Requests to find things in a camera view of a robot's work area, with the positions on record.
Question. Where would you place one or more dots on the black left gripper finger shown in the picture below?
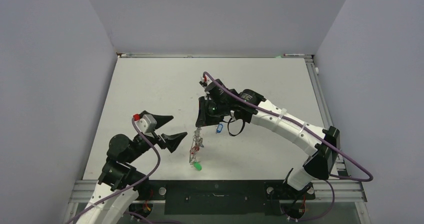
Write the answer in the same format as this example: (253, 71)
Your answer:
(171, 142)
(155, 121)

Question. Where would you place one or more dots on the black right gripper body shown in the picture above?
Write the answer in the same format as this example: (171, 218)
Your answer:
(219, 108)

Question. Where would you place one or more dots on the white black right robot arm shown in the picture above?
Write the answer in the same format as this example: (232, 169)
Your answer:
(253, 108)

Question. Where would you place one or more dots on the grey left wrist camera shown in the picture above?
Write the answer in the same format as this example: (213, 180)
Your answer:
(145, 123)

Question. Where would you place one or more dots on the green key tag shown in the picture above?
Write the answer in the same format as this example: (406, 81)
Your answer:
(197, 166)

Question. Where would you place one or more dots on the metal carabiner keyring with keys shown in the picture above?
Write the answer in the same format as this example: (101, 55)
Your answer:
(197, 144)

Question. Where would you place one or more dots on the blue key tag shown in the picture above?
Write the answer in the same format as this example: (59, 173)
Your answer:
(219, 128)

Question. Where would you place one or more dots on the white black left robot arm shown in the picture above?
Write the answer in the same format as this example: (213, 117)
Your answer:
(119, 183)

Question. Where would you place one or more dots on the aluminium right table rail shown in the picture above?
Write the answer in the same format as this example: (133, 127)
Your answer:
(339, 168)

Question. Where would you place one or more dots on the red white marker pen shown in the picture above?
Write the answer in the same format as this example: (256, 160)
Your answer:
(292, 55)

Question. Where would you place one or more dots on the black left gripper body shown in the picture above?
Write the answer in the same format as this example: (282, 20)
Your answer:
(158, 139)

